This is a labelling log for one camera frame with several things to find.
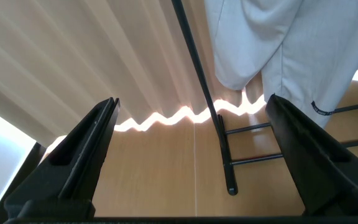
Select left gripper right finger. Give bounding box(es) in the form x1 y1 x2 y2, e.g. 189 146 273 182
265 93 358 217

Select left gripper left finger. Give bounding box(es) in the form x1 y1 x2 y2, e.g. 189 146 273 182
4 96 121 220

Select pale grey shorts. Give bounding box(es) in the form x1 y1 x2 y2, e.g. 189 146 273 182
203 0 358 129

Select black clothes rack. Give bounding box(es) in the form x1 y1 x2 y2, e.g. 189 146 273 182
171 0 358 196

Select beige curtain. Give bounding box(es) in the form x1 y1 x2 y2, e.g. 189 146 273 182
0 0 358 147

